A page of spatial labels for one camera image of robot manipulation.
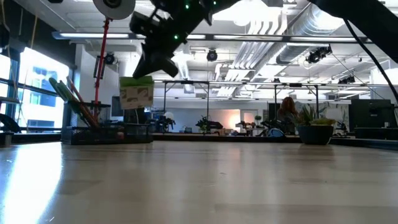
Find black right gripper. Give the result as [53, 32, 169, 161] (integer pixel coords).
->
[129, 0, 237, 79]

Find green sticky note pad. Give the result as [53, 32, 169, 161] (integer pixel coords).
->
[119, 75, 155, 111]

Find yellow pencil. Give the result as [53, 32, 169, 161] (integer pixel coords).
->
[66, 76, 101, 128]

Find green-handled scissors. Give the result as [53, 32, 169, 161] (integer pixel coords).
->
[49, 77, 94, 127]

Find black mesh desk organizer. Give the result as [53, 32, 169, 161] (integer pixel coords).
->
[60, 101, 154, 146]

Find red desk lamp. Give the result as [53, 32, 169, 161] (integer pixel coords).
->
[92, 0, 137, 106]

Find blue round object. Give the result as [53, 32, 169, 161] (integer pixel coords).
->
[267, 128, 285, 138]

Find person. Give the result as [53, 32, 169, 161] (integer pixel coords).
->
[277, 96, 299, 133]

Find potted succulent plant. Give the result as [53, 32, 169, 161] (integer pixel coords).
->
[296, 105, 337, 146]

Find large black computer monitor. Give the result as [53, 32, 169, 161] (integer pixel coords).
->
[348, 99, 398, 140]

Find black aluminium table frame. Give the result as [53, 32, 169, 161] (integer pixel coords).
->
[0, 132, 398, 151]

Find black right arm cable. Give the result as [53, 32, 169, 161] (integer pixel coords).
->
[343, 18, 398, 102]

